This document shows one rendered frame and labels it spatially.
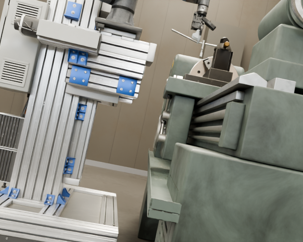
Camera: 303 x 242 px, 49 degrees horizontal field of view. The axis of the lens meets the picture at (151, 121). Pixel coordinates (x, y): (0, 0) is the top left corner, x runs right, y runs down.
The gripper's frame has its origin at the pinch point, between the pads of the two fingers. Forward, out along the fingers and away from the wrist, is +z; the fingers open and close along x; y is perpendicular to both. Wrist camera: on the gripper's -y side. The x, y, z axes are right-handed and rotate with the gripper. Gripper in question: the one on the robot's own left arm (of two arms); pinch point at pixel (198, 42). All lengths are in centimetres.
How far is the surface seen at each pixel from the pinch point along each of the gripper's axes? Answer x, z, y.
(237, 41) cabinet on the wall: -284, -98, -85
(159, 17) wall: -296, -114, 42
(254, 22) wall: -314, -144, -111
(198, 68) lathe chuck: 23.5, 23.3, -1.2
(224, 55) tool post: 82, 28, -5
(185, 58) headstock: 7.1, 14.6, 6.7
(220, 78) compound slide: 86, 39, -4
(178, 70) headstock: 8.0, 23.7, 10.1
